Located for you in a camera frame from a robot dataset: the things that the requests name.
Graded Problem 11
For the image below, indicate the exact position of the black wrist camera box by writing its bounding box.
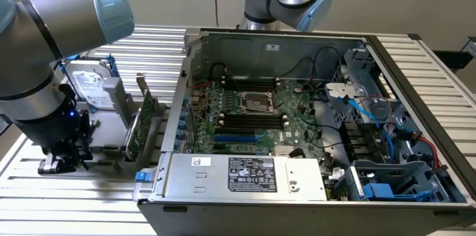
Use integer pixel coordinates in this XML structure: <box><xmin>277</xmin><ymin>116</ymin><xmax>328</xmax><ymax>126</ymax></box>
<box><xmin>59</xmin><ymin>83</ymin><xmax>92</xmax><ymax>147</ymax></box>

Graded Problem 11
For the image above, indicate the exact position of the blue disk carrier frame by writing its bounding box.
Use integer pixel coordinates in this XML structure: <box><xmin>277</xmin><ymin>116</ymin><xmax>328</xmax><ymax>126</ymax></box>
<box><xmin>55</xmin><ymin>54</ymin><xmax>120</xmax><ymax>81</ymax></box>

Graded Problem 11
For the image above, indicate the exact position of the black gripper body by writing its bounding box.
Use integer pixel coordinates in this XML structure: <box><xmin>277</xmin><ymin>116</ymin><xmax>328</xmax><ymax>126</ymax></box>
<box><xmin>12</xmin><ymin>112</ymin><xmax>93</xmax><ymax>162</ymax></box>

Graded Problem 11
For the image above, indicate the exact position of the dark blue wire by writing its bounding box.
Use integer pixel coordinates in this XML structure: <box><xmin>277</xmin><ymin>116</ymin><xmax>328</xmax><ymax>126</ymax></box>
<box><xmin>383</xmin><ymin>124</ymin><xmax>408</xmax><ymax>165</ymax></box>

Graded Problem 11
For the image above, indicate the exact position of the silver hard disk drive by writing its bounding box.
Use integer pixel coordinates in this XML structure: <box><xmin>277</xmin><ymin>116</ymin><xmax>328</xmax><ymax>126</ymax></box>
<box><xmin>68</xmin><ymin>61</ymin><xmax>113</xmax><ymax>109</ymax></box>

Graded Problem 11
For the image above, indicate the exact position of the thick black power wire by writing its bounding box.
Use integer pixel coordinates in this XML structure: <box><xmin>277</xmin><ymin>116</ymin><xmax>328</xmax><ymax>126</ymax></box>
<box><xmin>209</xmin><ymin>62</ymin><xmax>228</xmax><ymax>81</ymax></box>

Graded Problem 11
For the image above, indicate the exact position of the grey metal disk bay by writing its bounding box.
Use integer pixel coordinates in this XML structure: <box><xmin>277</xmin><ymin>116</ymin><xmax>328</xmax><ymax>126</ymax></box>
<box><xmin>323</xmin><ymin>48</ymin><xmax>411</xmax><ymax>126</ymax></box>

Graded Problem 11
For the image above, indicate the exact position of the long black wire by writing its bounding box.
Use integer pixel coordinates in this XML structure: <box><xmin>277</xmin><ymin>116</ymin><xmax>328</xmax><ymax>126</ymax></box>
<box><xmin>296</xmin><ymin>90</ymin><xmax>351</xmax><ymax>162</ymax></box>

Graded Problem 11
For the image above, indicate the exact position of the grey parts rack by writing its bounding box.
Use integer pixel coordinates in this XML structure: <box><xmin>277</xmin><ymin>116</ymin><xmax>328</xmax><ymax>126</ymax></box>
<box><xmin>55</xmin><ymin>76</ymin><xmax>172</xmax><ymax>173</ymax></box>

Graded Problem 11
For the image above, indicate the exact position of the green graphics card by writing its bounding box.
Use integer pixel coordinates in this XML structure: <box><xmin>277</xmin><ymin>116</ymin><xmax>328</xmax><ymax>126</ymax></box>
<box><xmin>124</xmin><ymin>72</ymin><xmax>161</xmax><ymax>162</ymax></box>

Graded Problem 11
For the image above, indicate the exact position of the black fan shroud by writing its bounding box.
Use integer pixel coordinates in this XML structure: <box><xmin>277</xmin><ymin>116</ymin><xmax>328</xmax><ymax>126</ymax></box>
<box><xmin>337</xmin><ymin>121</ymin><xmax>384</xmax><ymax>162</ymax></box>

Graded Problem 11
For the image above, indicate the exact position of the black table bracket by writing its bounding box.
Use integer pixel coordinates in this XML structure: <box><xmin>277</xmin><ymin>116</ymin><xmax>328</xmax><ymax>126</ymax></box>
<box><xmin>432</xmin><ymin>36</ymin><xmax>476</xmax><ymax>74</ymax></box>

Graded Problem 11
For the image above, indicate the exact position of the grey disk bay blue latch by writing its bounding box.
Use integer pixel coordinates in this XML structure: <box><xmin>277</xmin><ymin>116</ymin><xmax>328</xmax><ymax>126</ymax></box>
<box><xmin>344</xmin><ymin>160</ymin><xmax>444</xmax><ymax>202</ymax></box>

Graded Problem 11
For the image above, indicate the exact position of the black expansion slot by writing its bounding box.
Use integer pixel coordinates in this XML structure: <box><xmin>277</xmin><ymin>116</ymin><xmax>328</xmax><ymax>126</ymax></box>
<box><xmin>215</xmin><ymin>128</ymin><xmax>259</xmax><ymax>136</ymax></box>

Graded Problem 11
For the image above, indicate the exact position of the green motherboard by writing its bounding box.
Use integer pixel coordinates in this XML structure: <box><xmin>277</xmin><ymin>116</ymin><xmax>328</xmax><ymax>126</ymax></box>
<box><xmin>175</xmin><ymin>76</ymin><xmax>329</xmax><ymax>159</ymax></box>

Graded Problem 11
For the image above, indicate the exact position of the blue case latch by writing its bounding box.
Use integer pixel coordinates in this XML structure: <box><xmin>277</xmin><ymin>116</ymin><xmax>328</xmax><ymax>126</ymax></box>
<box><xmin>135</xmin><ymin>171</ymin><xmax>152</xmax><ymax>184</ymax></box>

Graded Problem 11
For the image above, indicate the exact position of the red wire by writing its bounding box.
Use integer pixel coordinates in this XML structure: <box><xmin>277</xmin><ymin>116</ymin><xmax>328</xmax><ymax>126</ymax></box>
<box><xmin>415</xmin><ymin>132</ymin><xmax>445</xmax><ymax>170</ymax></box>

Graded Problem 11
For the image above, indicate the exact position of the light blue flat wire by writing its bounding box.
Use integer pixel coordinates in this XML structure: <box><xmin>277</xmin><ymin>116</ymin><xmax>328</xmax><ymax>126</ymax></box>
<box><xmin>332</xmin><ymin>90</ymin><xmax>383</xmax><ymax>131</ymax></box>

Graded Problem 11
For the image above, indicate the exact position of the silver power supply unit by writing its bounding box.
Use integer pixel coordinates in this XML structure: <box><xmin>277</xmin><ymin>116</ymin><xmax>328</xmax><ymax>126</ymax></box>
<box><xmin>156</xmin><ymin>153</ymin><xmax>329</xmax><ymax>202</ymax></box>

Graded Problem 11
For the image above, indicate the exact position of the blue expansion slot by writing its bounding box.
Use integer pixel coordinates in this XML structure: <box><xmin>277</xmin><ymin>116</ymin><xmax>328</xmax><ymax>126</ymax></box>
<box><xmin>213</xmin><ymin>134</ymin><xmax>261</xmax><ymax>143</ymax></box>

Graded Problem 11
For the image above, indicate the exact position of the silver chipset heatsink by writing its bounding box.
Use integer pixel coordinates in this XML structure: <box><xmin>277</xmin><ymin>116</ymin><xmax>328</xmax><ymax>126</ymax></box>
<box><xmin>273</xmin><ymin>145</ymin><xmax>301</xmax><ymax>157</ymax></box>

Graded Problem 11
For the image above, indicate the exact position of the CPU socket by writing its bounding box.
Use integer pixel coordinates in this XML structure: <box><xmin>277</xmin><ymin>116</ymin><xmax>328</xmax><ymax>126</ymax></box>
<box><xmin>236</xmin><ymin>90</ymin><xmax>280</xmax><ymax>116</ymax></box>

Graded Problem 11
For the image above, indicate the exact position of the black RAM slot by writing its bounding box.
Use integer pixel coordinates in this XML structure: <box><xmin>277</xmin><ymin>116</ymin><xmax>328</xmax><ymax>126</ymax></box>
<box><xmin>217</xmin><ymin>123</ymin><xmax>289</xmax><ymax>130</ymax></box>
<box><xmin>220</xmin><ymin>82</ymin><xmax>279</xmax><ymax>88</ymax></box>
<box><xmin>220</xmin><ymin>85</ymin><xmax>279</xmax><ymax>91</ymax></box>
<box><xmin>219</xmin><ymin>116</ymin><xmax>291</xmax><ymax>122</ymax></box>
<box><xmin>217</xmin><ymin>120</ymin><xmax>289</xmax><ymax>126</ymax></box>
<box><xmin>220</xmin><ymin>112</ymin><xmax>291</xmax><ymax>118</ymax></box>
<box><xmin>221</xmin><ymin>79</ymin><xmax>280</xmax><ymax>84</ymax></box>
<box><xmin>221</xmin><ymin>75</ymin><xmax>280</xmax><ymax>81</ymax></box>

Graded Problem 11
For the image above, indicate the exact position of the open black PC case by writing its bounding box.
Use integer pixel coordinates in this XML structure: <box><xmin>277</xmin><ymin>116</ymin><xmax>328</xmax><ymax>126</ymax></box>
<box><xmin>136</xmin><ymin>27</ymin><xmax>476</xmax><ymax>236</ymax></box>

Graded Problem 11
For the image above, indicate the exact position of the thin black looped wire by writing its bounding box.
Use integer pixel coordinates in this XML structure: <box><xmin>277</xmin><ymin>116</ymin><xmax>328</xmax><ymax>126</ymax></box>
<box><xmin>279</xmin><ymin>56</ymin><xmax>317</xmax><ymax>80</ymax></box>
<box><xmin>312</xmin><ymin>46</ymin><xmax>341</xmax><ymax>82</ymax></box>

